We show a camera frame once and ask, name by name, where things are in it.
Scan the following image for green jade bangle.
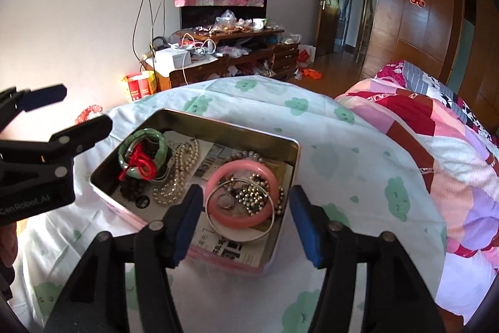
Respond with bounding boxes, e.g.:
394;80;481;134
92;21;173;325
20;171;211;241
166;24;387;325
118;128;169;181

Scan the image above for red knot string charm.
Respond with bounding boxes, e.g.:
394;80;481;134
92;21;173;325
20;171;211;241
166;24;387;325
119;142;157;181

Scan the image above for white pearl necklace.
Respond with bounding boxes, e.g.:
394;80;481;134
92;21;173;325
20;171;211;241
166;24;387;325
151;137;201;207

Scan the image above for pink plastic bangle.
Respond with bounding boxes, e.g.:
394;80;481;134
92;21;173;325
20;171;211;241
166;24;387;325
205;160;282;231

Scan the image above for silver metal bangle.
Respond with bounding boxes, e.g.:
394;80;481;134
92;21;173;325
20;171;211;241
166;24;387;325
205;178;277;242

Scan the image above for small metal ring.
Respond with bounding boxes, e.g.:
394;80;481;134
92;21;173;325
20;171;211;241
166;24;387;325
216;193;236;210

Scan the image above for small grey pearl bracelet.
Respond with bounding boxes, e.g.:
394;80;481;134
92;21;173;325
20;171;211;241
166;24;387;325
221;149;267;165

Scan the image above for silver bead cluster bracelet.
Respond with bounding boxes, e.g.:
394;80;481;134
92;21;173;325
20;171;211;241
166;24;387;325
229;172;287;219

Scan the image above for red yellow carton box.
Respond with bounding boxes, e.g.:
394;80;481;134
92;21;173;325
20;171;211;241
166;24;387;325
122;70;157;102

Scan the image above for white box device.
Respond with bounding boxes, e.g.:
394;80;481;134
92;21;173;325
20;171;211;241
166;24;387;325
154;48;191;77

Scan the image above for wooden tv cabinet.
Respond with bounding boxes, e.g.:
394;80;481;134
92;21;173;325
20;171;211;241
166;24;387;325
140;29;298;91

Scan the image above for pink patchwork quilt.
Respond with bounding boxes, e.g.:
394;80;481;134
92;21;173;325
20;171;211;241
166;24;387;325
336;61;498;321

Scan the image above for black television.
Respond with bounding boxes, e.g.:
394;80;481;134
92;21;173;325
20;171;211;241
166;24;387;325
179;6;266;29

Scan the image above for paper leaflet in tin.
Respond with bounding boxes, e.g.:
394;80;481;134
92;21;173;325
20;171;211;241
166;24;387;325
101;131;294;272

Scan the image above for pink metal tin box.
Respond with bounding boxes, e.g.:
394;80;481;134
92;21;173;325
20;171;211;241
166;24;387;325
90;109;300;275

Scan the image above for wooden wardrobe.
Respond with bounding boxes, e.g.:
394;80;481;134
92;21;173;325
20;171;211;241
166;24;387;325
362;0;498;130

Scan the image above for hanging power cables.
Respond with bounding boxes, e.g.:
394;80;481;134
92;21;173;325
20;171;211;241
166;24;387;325
131;0;168;73

